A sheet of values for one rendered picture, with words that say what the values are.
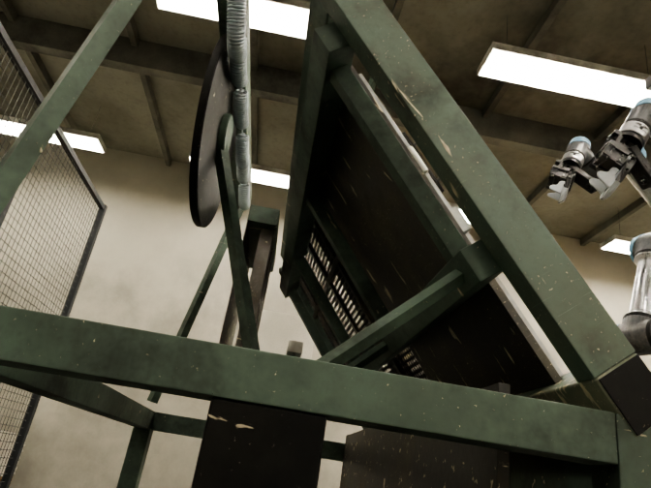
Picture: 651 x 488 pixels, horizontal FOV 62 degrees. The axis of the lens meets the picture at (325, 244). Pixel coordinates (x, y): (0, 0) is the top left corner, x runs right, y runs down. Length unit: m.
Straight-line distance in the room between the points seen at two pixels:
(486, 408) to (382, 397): 0.19
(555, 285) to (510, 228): 0.14
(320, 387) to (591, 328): 0.54
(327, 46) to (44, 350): 0.90
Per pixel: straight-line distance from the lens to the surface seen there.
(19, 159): 1.22
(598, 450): 1.12
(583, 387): 1.18
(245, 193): 3.11
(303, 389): 0.96
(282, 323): 5.43
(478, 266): 1.16
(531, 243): 1.16
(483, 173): 1.20
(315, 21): 1.68
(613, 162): 1.57
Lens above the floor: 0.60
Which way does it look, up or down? 23 degrees up
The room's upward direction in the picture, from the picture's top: 9 degrees clockwise
